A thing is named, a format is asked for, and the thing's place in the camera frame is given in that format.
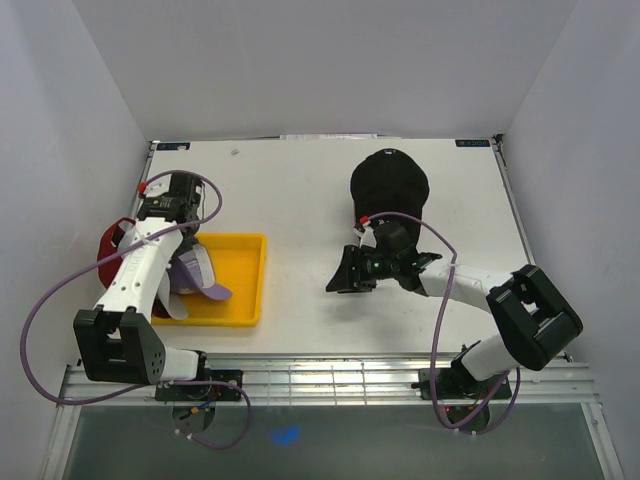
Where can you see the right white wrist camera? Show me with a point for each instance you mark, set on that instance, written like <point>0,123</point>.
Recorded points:
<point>365,232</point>

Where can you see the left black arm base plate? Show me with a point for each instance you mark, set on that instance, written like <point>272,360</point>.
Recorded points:
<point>204,393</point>

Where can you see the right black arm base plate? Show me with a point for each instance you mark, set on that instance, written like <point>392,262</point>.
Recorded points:
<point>449,387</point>

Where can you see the left table corner label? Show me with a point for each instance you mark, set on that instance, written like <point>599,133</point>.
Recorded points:
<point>173,146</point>

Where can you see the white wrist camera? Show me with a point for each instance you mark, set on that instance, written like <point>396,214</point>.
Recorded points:
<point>365,232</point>
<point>153,190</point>

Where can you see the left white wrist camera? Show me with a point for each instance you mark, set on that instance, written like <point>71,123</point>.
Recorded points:
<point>153,190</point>

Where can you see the aluminium frame rail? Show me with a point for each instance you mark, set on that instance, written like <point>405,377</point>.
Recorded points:
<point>310,345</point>

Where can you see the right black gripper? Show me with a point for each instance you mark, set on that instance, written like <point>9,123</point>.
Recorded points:
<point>346,281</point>

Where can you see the yellow plastic tray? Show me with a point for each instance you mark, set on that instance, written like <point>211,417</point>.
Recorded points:
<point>239,263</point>

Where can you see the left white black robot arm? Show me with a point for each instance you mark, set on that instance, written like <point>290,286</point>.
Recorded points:
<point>122,346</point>

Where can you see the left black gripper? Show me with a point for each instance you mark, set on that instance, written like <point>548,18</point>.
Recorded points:
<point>185,246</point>

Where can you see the white cap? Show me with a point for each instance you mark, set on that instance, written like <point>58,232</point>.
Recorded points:
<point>142,280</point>

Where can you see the purple cap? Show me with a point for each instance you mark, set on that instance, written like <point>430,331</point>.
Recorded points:
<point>193,272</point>

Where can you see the red baseball cap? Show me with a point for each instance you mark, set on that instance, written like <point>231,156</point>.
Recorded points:
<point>109,243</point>

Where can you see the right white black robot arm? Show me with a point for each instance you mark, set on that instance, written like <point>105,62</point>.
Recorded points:
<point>535,322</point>

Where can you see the blue table corner label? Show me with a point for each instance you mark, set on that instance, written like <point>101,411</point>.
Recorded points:
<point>473,143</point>

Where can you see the black NY baseball cap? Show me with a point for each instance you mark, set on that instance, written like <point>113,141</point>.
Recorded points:
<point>388,180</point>

